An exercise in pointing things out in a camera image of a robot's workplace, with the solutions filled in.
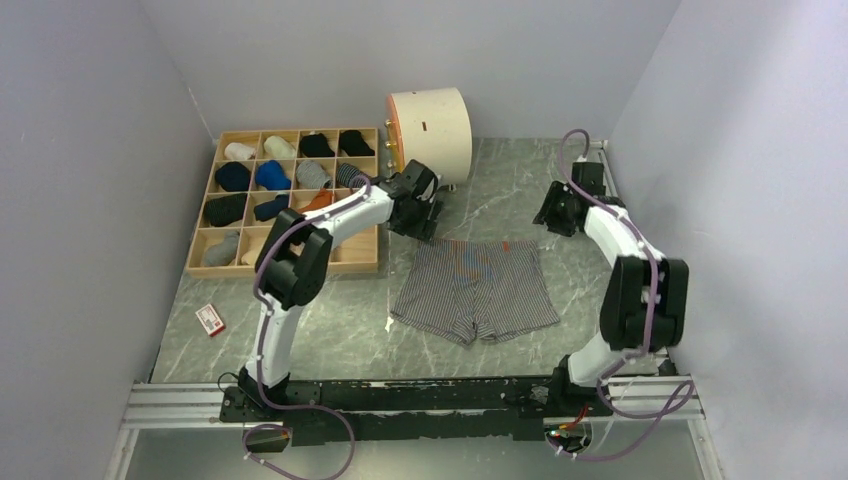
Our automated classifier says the grey striped underwear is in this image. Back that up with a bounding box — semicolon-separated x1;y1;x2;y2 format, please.
390;239;560;346

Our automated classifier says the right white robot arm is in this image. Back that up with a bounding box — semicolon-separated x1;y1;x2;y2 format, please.
533;157;689;415

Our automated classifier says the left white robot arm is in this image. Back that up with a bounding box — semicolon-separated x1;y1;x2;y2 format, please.
238;160;442;420

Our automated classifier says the striped dark rolled sock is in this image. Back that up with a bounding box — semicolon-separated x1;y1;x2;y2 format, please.
336;163;372;189

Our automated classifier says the cream cylindrical drum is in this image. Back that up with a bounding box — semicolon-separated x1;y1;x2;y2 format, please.
385;87;473;186

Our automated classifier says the orange rolled sock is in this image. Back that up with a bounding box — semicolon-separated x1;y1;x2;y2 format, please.
298;189;334;213

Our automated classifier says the black rolled sock right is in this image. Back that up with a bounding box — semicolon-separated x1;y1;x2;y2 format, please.
338;130;375;157

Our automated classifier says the dark navy rolled sock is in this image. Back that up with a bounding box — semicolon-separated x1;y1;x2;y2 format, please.
253;194;289;222

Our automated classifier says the blue rolled sock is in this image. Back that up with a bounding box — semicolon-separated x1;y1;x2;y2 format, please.
255;160;292;191

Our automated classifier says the cream rolled sock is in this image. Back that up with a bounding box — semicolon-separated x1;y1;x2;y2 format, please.
263;135;297;160

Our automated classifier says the wooden compartment tray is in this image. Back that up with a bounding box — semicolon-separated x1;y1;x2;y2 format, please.
185;128;379;278

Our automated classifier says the white rolled sock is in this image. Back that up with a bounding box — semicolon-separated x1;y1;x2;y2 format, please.
224;142;256;161

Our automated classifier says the black ribbed rolled sock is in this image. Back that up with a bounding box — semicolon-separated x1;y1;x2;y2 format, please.
202;192;248;227

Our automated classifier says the light grey rolled sock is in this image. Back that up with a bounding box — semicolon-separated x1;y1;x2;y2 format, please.
201;231;240;267

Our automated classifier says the red white small card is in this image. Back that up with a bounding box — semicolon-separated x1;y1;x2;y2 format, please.
195;303;226;337

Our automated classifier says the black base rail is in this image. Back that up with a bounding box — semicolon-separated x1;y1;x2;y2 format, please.
219;371;612;446

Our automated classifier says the aluminium frame rail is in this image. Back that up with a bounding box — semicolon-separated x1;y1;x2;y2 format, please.
105;376;724;479

